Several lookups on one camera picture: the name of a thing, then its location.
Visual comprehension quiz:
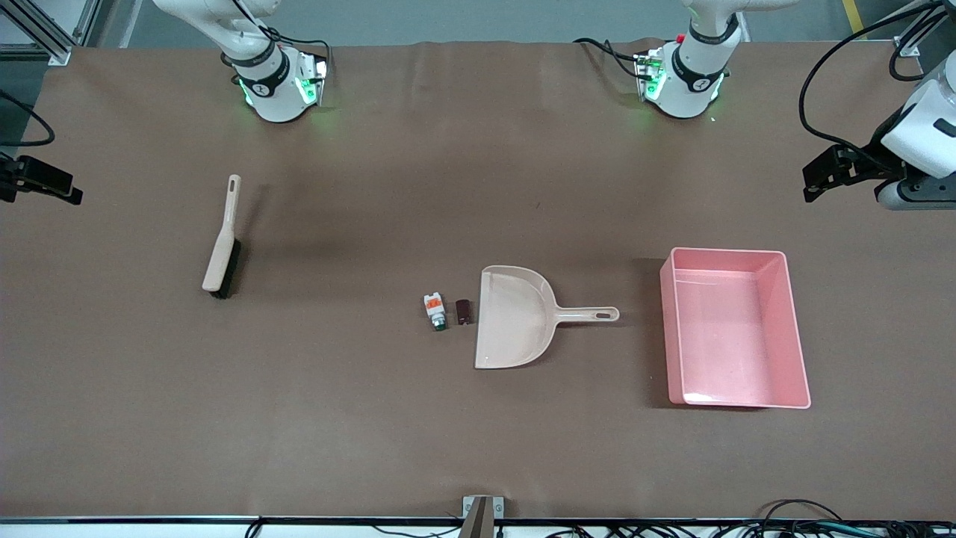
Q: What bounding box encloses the table cover mat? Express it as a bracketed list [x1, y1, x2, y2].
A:
[0, 37, 956, 522]

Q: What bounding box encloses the aluminium frame profile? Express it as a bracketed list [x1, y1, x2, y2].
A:
[0, 0, 102, 67]
[893, 0, 956, 58]

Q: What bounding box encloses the black looped cable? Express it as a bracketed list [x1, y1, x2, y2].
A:
[758, 498, 845, 528]

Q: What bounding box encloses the thin black cable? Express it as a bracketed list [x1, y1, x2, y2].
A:
[372, 523, 462, 538]

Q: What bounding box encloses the tangled black cable bundle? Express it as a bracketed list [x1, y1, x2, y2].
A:
[545, 522, 956, 538]

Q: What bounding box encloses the black left arm base cable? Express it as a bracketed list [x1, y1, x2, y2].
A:
[574, 37, 658, 80]

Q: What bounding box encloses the pink plastic bin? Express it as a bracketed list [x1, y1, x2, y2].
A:
[659, 247, 812, 410]

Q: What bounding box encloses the beige plastic dustpan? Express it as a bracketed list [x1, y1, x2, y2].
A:
[474, 265, 621, 371]

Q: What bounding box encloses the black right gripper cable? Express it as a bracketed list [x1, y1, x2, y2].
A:
[0, 90, 55, 147]

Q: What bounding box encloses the grey metal bracket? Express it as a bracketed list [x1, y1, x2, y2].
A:
[462, 495, 505, 521]

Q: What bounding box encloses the brown camera post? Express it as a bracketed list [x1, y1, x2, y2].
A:
[459, 497, 495, 538]

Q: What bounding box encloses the black left camera cable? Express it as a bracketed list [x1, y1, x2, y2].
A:
[888, 0, 934, 82]

